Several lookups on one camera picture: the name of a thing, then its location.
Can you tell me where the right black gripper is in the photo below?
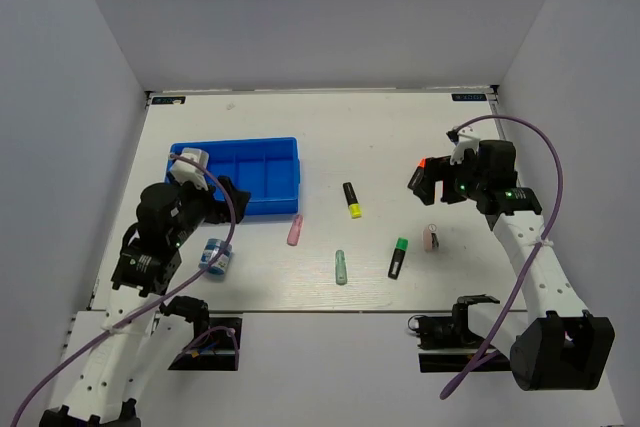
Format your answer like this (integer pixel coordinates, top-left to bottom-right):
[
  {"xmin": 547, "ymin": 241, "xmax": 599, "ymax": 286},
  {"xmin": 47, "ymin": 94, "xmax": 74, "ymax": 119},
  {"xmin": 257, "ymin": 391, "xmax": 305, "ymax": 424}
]
[{"xmin": 413, "ymin": 150, "xmax": 487, "ymax": 205}]

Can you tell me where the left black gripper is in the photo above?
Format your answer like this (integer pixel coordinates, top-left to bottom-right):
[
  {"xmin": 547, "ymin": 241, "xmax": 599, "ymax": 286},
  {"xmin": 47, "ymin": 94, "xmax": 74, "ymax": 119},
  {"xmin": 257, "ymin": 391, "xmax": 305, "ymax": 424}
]
[{"xmin": 169, "ymin": 170, "xmax": 251, "ymax": 245}]

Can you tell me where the pink correction tape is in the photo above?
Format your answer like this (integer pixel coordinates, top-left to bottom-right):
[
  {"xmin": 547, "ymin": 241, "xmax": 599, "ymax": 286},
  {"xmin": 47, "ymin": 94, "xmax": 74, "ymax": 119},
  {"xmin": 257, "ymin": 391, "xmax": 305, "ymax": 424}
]
[{"xmin": 423, "ymin": 223, "xmax": 440, "ymax": 252}]

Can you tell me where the green highlighter marker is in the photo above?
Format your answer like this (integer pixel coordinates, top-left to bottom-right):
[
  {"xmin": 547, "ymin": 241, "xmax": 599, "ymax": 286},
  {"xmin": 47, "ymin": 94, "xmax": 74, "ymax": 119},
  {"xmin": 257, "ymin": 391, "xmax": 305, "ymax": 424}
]
[{"xmin": 388, "ymin": 237, "xmax": 408, "ymax": 280}]

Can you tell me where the yellow highlighter marker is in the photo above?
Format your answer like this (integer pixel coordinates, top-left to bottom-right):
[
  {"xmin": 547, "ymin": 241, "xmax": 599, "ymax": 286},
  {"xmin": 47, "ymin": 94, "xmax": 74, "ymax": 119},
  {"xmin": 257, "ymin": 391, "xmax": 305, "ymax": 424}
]
[{"xmin": 342, "ymin": 182, "xmax": 362, "ymax": 219}]

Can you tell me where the green translucent eraser case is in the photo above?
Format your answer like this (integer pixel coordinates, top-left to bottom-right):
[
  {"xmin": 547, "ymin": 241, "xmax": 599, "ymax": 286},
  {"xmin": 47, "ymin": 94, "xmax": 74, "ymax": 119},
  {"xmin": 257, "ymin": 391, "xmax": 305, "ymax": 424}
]
[{"xmin": 335, "ymin": 250, "xmax": 348, "ymax": 285}]

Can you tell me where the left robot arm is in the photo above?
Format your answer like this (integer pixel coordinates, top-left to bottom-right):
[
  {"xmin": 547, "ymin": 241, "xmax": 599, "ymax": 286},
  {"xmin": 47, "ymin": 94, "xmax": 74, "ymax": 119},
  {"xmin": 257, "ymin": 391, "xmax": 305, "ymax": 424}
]
[{"xmin": 40, "ymin": 172, "xmax": 251, "ymax": 426}]

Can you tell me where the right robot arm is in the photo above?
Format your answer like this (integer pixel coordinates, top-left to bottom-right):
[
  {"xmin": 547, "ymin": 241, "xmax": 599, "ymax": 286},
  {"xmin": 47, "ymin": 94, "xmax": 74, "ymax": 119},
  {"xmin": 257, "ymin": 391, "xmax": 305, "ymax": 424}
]
[{"xmin": 408, "ymin": 140, "xmax": 615, "ymax": 391}]

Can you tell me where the blue plastic sorting tray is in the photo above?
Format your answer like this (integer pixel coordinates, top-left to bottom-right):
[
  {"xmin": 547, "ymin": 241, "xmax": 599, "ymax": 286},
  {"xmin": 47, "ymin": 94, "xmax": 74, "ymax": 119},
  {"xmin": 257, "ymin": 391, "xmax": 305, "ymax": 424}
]
[{"xmin": 169, "ymin": 137, "xmax": 300, "ymax": 216}]

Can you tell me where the right corner table label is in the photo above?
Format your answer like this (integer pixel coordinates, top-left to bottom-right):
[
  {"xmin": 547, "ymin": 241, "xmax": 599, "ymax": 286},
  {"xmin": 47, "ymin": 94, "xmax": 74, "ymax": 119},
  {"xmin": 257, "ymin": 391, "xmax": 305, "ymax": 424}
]
[{"xmin": 451, "ymin": 93, "xmax": 487, "ymax": 102}]

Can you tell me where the corner table label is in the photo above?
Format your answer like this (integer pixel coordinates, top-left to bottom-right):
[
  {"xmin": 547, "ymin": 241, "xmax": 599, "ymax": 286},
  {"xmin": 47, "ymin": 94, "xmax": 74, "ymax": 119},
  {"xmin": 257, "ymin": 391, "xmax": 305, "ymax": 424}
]
[
  {"xmin": 151, "ymin": 96, "xmax": 186, "ymax": 105},
  {"xmin": 451, "ymin": 93, "xmax": 487, "ymax": 102}
]

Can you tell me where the left corner table label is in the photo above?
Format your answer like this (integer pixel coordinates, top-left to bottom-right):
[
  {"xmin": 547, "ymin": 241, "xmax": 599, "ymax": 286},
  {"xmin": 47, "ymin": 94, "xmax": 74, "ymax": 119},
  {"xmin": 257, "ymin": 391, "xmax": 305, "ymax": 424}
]
[{"xmin": 151, "ymin": 96, "xmax": 186, "ymax": 105}]

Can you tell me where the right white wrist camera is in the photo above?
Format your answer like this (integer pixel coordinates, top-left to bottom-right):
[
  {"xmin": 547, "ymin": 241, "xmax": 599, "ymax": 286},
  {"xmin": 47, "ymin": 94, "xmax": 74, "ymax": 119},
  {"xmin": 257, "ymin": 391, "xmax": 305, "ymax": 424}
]
[{"xmin": 446, "ymin": 126, "xmax": 480, "ymax": 165}]

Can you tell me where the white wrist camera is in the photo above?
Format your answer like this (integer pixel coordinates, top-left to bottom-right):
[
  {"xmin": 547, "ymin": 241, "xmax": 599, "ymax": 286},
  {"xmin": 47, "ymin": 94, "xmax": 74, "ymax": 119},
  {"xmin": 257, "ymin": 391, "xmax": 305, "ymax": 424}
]
[
  {"xmin": 446, "ymin": 126, "xmax": 480, "ymax": 165},
  {"xmin": 167, "ymin": 147, "xmax": 209, "ymax": 191}
]

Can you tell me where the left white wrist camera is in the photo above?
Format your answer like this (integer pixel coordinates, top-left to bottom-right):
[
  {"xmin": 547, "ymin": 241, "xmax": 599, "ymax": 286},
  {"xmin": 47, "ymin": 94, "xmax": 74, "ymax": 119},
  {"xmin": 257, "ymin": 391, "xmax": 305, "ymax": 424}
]
[{"xmin": 167, "ymin": 147, "xmax": 209, "ymax": 191}]

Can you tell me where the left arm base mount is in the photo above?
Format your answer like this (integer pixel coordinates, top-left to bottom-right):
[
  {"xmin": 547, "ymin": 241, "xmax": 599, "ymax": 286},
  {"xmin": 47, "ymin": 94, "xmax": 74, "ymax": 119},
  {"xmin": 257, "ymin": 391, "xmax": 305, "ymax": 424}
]
[{"xmin": 160, "ymin": 296, "xmax": 243, "ymax": 372}]

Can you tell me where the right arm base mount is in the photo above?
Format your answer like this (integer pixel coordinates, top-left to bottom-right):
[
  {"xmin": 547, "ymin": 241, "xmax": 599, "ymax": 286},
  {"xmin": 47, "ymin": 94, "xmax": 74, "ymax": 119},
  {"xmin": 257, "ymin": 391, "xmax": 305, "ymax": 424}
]
[{"xmin": 407, "ymin": 294, "xmax": 499, "ymax": 374}]

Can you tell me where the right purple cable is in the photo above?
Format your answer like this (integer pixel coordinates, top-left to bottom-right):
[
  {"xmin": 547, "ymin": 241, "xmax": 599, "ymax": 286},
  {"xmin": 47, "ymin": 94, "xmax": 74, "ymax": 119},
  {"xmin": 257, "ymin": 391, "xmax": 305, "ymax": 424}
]
[{"xmin": 439, "ymin": 114, "xmax": 562, "ymax": 401}]

